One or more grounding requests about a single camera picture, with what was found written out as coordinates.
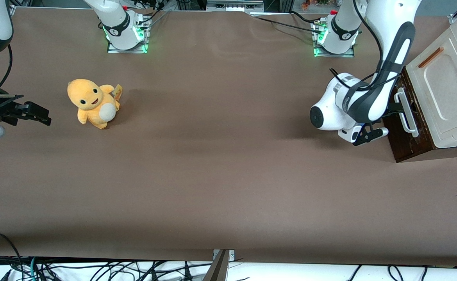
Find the white drawer handle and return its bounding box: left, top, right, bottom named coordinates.
left=394, top=87, right=420, bottom=138

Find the silver bracket plate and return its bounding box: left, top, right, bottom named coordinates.
left=212, top=249, right=236, bottom=261

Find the black cable at arm base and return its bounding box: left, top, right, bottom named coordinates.
left=133, top=0, right=171, bottom=30

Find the dark wood drawer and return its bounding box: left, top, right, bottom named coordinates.
left=382, top=72, right=434, bottom=163

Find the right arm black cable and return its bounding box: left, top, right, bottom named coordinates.
left=0, top=44, right=14, bottom=89

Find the orange cabinet handle strip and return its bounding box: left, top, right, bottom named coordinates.
left=418, top=47, right=445, bottom=69

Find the silver device box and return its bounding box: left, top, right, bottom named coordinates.
left=206, top=0, right=265, bottom=12

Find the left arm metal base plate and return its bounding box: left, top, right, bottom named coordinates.
left=313, top=43, right=355, bottom=58

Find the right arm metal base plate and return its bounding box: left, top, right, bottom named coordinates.
left=107, top=37, right=149, bottom=54

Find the black looped cable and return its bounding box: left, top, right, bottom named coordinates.
left=0, top=233, right=23, bottom=281

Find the grey metal post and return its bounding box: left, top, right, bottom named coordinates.
left=202, top=250, right=230, bottom=281

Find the white cabinet with dark frame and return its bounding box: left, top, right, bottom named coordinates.
left=393, top=14, right=457, bottom=163

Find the brown table cover sheet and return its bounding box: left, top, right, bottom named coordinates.
left=0, top=7, right=457, bottom=267

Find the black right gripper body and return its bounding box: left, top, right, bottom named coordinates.
left=0, top=91, right=25, bottom=125

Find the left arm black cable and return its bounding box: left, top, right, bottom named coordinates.
left=329, top=0, right=403, bottom=92

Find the yellow plush toy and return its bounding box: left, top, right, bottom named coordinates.
left=67, top=78, right=122, bottom=130

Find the long black table cable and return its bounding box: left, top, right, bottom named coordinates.
left=250, top=16, right=319, bottom=34

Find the short black table cable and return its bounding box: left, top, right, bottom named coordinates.
left=290, top=11, right=321, bottom=25

